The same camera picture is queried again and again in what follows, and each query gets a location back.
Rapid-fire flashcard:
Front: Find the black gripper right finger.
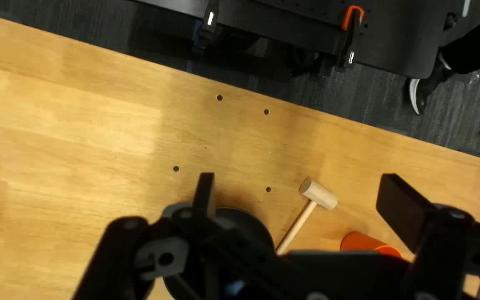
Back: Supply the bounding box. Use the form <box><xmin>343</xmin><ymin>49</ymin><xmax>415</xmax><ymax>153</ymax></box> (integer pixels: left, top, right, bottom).
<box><xmin>375</xmin><ymin>171</ymin><xmax>480</xmax><ymax>300</ymax></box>

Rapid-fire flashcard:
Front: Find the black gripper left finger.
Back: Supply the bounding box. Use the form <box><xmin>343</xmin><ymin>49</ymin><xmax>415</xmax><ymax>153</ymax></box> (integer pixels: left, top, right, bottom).
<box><xmin>71</xmin><ymin>171</ymin><xmax>286</xmax><ymax>300</ymax></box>

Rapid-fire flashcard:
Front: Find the orange plastic cup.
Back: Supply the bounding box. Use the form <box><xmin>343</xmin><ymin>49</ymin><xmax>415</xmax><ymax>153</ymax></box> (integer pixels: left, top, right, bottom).
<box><xmin>338</xmin><ymin>229</ymin><xmax>405</xmax><ymax>259</ymax></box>

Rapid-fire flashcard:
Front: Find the wooden mallet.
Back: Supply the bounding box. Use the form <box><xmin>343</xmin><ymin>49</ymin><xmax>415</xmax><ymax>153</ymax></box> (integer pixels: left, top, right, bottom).
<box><xmin>275</xmin><ymin>176</ymin><xmax>340</xmax><ymax>258</ymax></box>

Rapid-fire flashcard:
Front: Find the black and white shoe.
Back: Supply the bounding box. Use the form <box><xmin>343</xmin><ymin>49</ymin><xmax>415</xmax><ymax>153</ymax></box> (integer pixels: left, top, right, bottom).
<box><xmin>406</xmin><ymin>76</ymin><xmax>436</xmax><ymax>116</ymax></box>

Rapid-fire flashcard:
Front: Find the black equipment cart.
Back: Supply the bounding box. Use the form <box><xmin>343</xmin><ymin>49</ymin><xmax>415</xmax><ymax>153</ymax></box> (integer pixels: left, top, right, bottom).
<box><xmin>133</xmin><ymin>0</ymin><xmax>460</xmax><ymax>79</ymax></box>

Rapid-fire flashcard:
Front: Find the black trouser leg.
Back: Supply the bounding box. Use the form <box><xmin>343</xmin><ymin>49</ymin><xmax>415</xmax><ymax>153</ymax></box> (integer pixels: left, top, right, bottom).
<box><xmin>438</xmin><ymin>4</ymin><xmax>480</xmax><ymax>76</ymax></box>

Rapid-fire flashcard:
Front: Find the orange clamp handle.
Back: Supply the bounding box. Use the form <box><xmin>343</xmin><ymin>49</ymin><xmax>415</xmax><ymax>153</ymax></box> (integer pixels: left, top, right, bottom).
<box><xmin>340</xmin><ymin>3</ymin><xmax>366</xmax><ymax>33</ymax></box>

